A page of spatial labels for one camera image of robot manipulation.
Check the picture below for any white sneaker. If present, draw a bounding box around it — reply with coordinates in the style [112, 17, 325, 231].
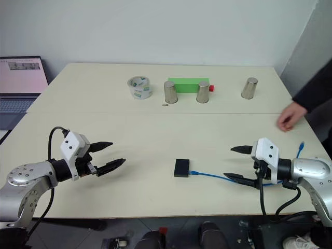
[282, 232, 320, 249]

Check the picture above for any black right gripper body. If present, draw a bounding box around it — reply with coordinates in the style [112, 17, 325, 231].
[253, 158, 271, 182]

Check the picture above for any clear packing tape roll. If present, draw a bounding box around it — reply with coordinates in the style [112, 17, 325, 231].
[127, 75, 153, 100]

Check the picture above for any dark rounded shape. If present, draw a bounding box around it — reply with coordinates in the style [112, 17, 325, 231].
[134, 229, 167, 249]
[198, 220, 229, 249]

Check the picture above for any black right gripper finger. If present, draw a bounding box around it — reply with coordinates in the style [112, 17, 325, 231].
[230, 145, 254, 155]
[223, 172, 260, 190]

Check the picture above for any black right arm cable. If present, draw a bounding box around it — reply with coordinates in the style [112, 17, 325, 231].
[257, 168, 322, 223]

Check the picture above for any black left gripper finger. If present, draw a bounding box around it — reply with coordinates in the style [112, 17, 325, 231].
[96, 158, 127, 178]
[89, 141, 114, 154]

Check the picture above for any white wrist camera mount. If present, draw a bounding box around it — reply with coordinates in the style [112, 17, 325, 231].
[250, 137, 281, 183]
[60, 131, 91, 181]

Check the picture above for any green rectangular box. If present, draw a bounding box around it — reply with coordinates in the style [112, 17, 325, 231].
[167, 77, 210, 94]

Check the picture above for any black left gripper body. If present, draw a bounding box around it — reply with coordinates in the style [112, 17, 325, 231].
[75, 152, 98, 179]

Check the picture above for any blue cable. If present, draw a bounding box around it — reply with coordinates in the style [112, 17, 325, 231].
[188, 141, 305, 188]

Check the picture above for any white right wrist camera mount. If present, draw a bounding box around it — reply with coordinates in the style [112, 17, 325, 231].
[250, 137, 281, 183]

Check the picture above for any person's bare hand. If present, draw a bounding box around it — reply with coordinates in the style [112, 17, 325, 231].
[276, 101, 308, 133]

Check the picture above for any small black box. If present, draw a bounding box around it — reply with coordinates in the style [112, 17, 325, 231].
[173, 158, 190, 178]

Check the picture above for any small black device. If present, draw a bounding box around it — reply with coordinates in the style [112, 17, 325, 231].
[102, 237, 130, 249]

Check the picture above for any open laptop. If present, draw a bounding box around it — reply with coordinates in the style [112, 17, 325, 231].
[0, 56, 50, 131]

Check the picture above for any steel cup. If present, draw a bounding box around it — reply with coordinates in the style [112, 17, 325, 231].
[163, 80, 179, 104]
[196, 80, 211, 104]
[240, 77, 259, 100]

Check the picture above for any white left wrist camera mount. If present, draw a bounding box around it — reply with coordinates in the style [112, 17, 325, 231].
[60, 131, 91, 181]

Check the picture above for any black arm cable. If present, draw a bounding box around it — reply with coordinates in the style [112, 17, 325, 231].
[257, 168, 322, 223]
[25, 126, 71, 237]

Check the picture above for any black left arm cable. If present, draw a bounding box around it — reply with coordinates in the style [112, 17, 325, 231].
[25, 126, 71, 237]

